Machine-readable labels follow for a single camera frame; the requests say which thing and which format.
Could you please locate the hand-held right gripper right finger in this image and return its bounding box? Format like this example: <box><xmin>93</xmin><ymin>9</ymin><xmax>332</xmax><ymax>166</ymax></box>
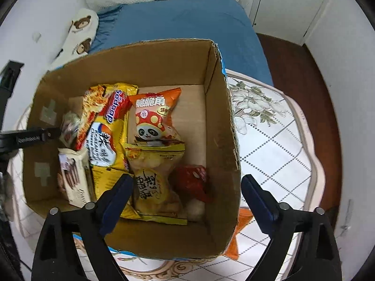
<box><xmin>241</xmin><ymin>174</ymin><xmax>343</xmax><ymax>281</ymax></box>

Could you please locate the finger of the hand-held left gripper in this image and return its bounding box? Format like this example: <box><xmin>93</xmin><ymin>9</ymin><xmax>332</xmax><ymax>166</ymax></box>
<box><xmin>0</xmin><ymin>60</ymin><xmax>24</xmax><ymax>129</ymax></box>
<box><xmin>0</xmin><ymin>126</ymin><xmax>63</xmax><ymax>153</ymax></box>

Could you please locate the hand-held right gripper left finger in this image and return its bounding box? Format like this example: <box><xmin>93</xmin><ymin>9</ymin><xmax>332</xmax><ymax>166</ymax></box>
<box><xmin>32</xmin><ymin>173</ymin><xmax>135</xmax><ymax>281</ymax></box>

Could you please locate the grey-white snack packet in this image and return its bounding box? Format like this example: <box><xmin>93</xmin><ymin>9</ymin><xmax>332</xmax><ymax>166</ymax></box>
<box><xmin>60</xmin><ymin>111</ymin><xmax>85</xmax><ymax>148</ymax></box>

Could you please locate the clear yellow snack packet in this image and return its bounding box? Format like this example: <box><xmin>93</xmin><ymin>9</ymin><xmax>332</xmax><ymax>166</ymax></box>
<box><xmin>124</xmin><ymin>142</ymin><xmax>189</xmax><ymax>226</ymax></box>

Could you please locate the white chocolate wafer packet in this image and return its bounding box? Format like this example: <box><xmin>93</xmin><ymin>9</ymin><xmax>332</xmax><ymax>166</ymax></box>
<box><xmin>57</xmin><ymin>148</ymin><xmax>97</xmax><ymax>208</ymax></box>

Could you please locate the yellow instant noodle packet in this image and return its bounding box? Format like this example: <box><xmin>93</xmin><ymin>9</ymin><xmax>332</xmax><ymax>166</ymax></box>
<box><xmin>75</xmin><ymin>82</ymin><xmax>141</xmax><ymax>220</ymax></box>

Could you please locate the small red snack packet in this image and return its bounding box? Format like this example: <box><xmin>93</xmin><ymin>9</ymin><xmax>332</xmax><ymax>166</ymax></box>
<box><xmin>171</xmin><ymin>164</ymin><xmax>214</xmax><ymax>203</ymax></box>

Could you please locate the orange panda snack packet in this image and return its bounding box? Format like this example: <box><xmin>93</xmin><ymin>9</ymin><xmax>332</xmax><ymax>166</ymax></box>
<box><xmin>127</xmin><ymin>88</ymin><xmax>186</xmax><ymax>148</ymax></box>

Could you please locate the cardboard box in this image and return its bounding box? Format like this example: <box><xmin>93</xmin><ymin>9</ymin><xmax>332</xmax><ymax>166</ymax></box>
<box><xmin>22</xmin><ymin>38</ymin><xmax>242</xmax><ymax>259</ymax></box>

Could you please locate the white diamond-pattern quilt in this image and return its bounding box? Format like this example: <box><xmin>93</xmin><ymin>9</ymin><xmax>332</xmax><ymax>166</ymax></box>
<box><xmin>6</xmin><ymin>69</ymin><xmax>326</xmax><ymax>281</ymax></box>

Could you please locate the bear-print pillow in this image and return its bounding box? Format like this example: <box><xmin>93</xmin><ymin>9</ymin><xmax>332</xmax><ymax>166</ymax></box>
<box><xmin>48</xmin><ymin>7</ymin><xmax>99</xmax><ymax>71</ymax></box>

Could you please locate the blue bed sheet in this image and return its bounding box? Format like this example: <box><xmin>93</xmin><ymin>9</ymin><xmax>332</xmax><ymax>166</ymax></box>
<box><xmin>88</xmin><ymin>0</ymin><xmax>274</xmax><ymax>87</ymax></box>

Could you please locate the white door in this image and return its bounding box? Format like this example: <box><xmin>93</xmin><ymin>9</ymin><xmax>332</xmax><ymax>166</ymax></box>
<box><xmin>249</xmin><ymin>0</ymin><xmax>334</xmax><ymax>46</ymax></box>

